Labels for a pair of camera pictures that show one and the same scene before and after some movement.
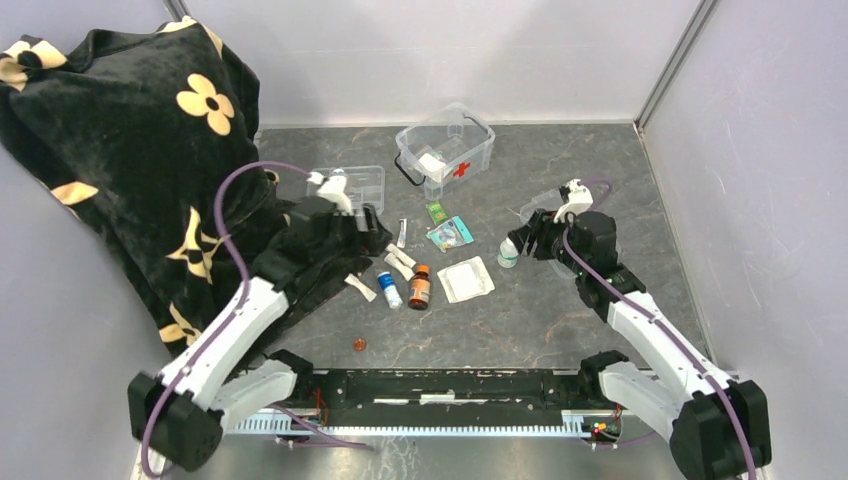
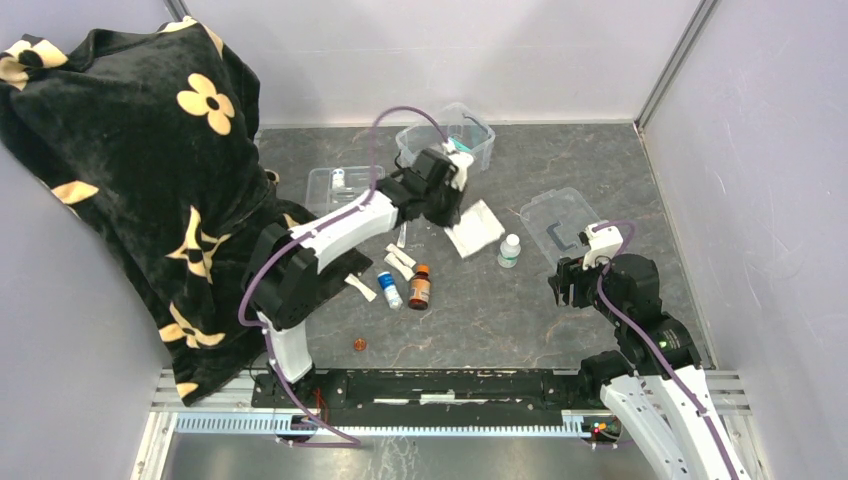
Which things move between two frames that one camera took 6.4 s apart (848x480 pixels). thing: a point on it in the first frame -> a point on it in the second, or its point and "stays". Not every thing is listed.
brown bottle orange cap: x=420 y=290 stays
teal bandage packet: x=451 y=233 -> x=460 y=145
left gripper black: x=371 y=242 -> x=451 y=216
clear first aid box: x=444 y=148 stays
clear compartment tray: x=365 y=185 stays
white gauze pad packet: x=468 y=279 -> x=477 y=227
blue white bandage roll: x=391 y=292 stays
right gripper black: x=540 y=228 -> x=570 y=270
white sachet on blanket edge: x=368 y=293 stays
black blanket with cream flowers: x=148 y=135 stays
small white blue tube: x=402 y=234 stays
